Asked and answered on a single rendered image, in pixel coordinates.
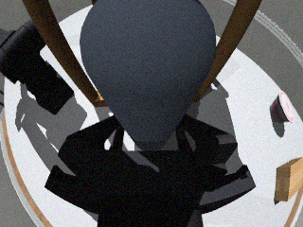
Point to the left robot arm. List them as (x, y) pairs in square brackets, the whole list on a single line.
[(23, 49)]

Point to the wooden shelving unit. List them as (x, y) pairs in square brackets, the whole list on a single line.
[(46, 23)]

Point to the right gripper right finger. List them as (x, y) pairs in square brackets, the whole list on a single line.
[(213, 146)]

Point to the tan wooden block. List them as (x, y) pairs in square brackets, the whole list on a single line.
[(289, 179)]

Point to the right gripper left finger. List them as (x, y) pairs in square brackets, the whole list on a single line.
[(95, 135)]

